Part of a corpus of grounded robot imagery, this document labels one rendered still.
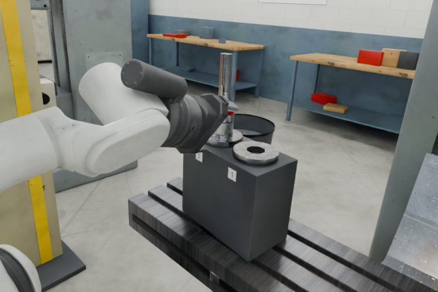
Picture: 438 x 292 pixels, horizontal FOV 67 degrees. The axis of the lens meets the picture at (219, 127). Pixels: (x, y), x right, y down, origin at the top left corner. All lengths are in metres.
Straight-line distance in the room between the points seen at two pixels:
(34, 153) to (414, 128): 0.80
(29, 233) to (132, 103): 1.72
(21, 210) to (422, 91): 1.80
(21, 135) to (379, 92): 4.77
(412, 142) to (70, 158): 0.77
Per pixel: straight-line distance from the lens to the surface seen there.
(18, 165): 0.38
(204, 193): 0.72
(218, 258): 0.69
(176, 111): 0.46
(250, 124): 2.69
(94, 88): 0.44
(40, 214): 2.05
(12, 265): 0.61
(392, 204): 1.00
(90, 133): 0.37
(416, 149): 0.94
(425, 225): 0.91
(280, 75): 5.58
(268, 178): 0.61
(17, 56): 1.76
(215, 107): 0.57
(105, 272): 2.12
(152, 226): 0.82
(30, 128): 0.39
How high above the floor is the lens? 1.42
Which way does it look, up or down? 20 degrees down
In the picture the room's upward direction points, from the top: 3 degrees clockwise
